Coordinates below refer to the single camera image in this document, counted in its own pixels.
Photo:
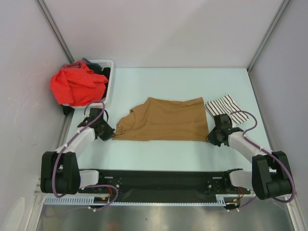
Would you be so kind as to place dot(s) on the red garment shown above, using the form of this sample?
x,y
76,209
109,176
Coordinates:
x,y
78,85

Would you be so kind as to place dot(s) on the left aluminium corner post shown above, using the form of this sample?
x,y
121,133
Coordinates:
x,y
55,29

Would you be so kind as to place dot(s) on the black white striped tank top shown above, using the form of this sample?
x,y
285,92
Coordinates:
x,y
227,105

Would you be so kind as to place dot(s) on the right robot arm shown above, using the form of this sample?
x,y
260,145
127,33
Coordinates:
x,y
270,177

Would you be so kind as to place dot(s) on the tan brown garment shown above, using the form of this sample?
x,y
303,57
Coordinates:
x,y
163,120

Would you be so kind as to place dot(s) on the right aluminium corner post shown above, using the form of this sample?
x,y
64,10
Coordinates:
x,y
269,32

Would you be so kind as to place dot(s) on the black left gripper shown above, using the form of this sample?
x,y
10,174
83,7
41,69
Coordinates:
x,y
109,133

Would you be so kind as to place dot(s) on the black garment in basket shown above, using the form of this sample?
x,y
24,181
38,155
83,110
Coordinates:
x,y
97,69

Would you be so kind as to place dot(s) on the dark blue garment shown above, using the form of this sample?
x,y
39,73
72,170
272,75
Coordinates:
x,y
86,61

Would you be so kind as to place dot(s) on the white slotted cable duct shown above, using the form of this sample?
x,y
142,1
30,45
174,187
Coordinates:
x,y
97,201

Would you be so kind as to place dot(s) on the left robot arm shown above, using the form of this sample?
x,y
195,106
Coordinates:
x,y
60,173

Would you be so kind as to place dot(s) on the aluminium corner post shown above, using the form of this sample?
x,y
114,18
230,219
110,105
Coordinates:
x,y
55,29
269,32

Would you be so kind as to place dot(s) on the white plastic laundry basket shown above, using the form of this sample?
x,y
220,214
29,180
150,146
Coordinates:
x,y
102,63

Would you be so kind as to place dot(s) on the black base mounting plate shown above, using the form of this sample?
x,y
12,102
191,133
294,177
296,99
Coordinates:
x,y
166,186

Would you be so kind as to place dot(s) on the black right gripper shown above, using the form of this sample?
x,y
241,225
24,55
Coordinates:
x,y
210,138

